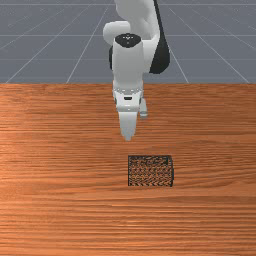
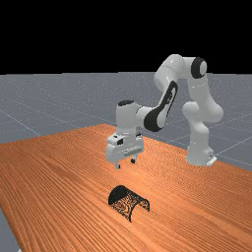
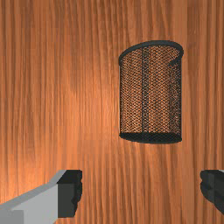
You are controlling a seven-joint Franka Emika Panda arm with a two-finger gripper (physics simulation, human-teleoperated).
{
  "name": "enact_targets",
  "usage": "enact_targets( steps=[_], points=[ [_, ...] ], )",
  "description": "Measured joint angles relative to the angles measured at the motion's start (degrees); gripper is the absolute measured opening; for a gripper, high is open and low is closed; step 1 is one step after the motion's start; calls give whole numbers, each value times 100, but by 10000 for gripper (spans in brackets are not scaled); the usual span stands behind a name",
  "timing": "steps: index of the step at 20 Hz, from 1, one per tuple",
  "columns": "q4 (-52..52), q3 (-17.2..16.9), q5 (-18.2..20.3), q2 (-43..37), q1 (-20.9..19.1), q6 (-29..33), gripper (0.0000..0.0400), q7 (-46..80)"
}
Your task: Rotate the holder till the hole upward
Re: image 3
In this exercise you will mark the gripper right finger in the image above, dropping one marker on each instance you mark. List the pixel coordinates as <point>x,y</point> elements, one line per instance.
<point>214,186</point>

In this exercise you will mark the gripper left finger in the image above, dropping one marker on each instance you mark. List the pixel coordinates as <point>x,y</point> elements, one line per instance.
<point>43,201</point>

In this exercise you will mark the dark mesh basket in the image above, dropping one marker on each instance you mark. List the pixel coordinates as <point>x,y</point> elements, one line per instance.
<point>150,93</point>

